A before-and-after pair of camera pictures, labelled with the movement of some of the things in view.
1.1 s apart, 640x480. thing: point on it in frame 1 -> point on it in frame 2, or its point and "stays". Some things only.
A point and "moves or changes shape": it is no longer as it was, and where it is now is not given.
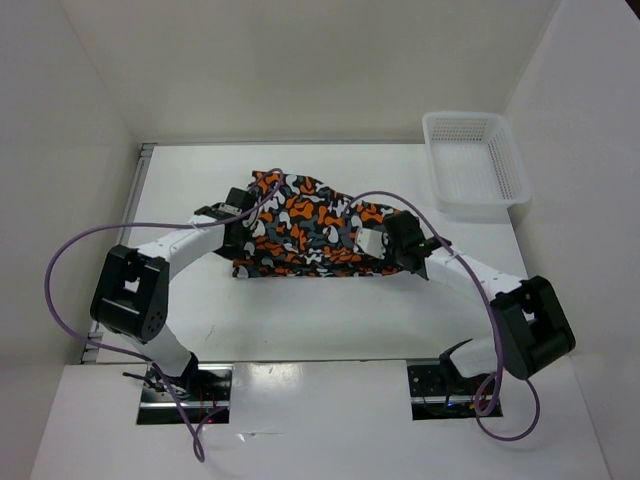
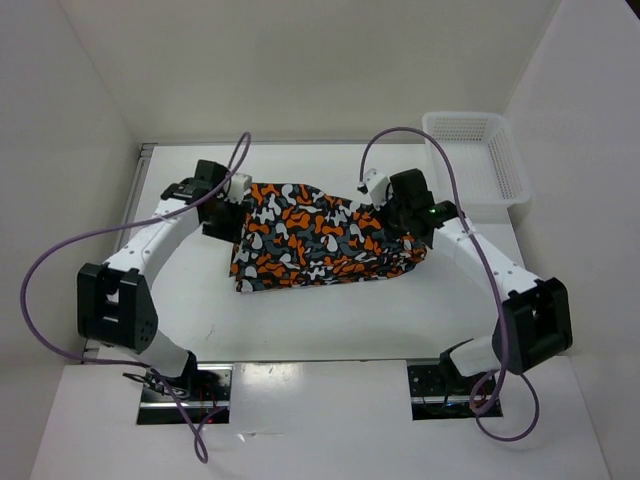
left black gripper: [235, 253] -> [234, 231]
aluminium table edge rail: [94, 338] stays
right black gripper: [388, 239] -> [391, 198]
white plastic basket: [473, 162] stays
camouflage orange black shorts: [290, 227] moves or changes shape
